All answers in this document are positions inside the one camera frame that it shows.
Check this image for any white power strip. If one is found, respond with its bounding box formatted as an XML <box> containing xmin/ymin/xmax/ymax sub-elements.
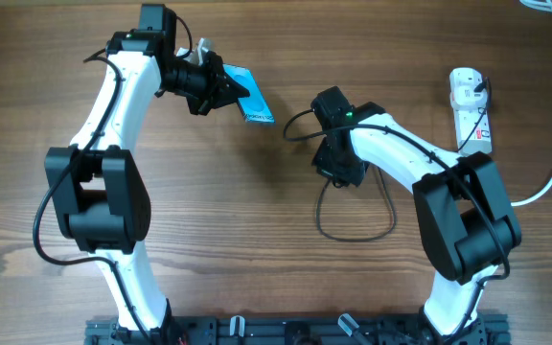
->
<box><xmin>449</xmin><ymin>67</ymin><xmax>493</xmax><ymax>156</ymax></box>

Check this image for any white USB charger adapter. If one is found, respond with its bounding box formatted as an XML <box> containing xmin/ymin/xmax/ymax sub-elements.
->
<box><xmin>450</xmin><ymin>82</ymin><xmax>488</xmax><ymax>110</ymax></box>

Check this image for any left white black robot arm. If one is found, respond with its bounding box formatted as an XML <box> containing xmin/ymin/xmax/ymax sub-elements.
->
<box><xmin>33</xmin><ymin>4</ymin><xmax>251</xmax><ymax>344</ymax></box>

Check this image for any blue Galaxy smartphone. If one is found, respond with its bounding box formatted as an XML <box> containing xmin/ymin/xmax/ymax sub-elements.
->
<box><xmin>223</xmin><ymin>64</ymin><xmax>275</xmax><ymax>125</ymax></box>

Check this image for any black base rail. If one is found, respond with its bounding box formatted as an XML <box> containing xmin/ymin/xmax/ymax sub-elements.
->
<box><xmin>84</xmin><ymin>314</ymin><xmax>512</xmax><ymax>345</ymax></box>

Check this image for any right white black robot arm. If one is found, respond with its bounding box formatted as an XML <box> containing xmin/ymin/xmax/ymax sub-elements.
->
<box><xmin>309</xmin><ymin>86</ymin><xmax>522</xmax><ymax>344</ymax></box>

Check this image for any black USB charging cable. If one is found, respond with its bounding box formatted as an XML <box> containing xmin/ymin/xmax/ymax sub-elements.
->
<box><xmin>314</xmin><ymin>77</ymin><xmax>494</xmax><ymax>243</ymax></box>

